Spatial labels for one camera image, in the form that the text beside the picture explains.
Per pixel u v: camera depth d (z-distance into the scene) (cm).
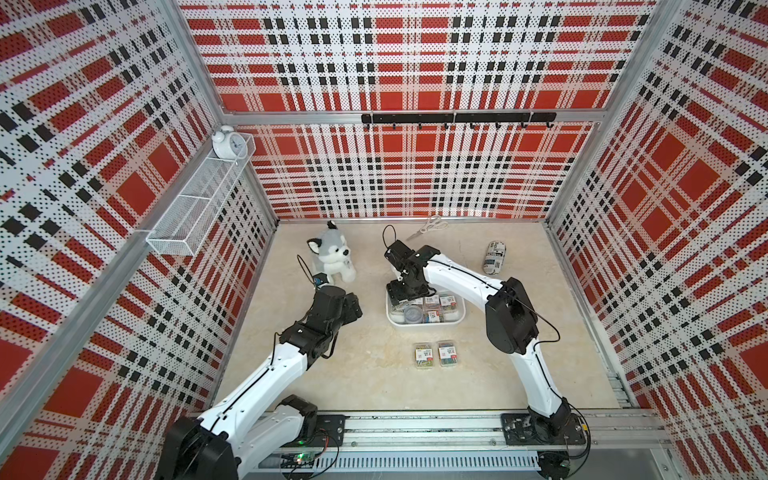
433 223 121
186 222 92
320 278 73
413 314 91
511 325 55
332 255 89
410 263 69
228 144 80
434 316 92
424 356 84
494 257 107
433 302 96
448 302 95
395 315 93
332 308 64
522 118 88
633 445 74
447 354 84
